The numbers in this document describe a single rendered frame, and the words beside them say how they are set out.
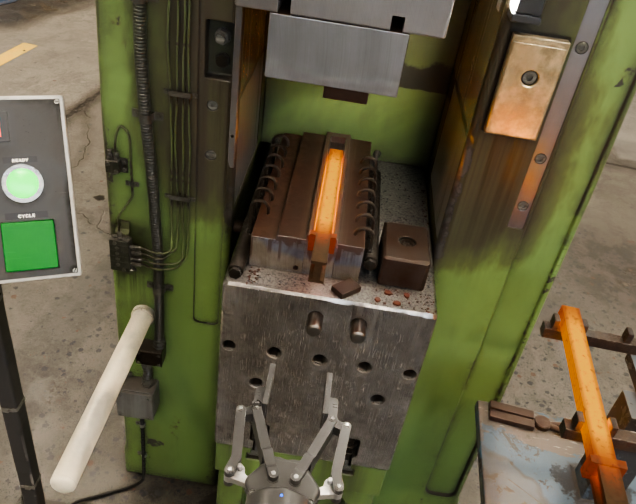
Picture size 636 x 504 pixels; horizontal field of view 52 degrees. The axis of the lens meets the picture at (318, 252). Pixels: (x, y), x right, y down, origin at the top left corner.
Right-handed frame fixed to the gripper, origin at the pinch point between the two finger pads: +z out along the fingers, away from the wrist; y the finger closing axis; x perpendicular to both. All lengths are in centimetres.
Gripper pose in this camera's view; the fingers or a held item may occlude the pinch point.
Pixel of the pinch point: (297, 391)
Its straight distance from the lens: 85.7
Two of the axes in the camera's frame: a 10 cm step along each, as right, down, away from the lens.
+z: 0.9, -5.8, 8.1
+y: 9.9, 1.6, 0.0
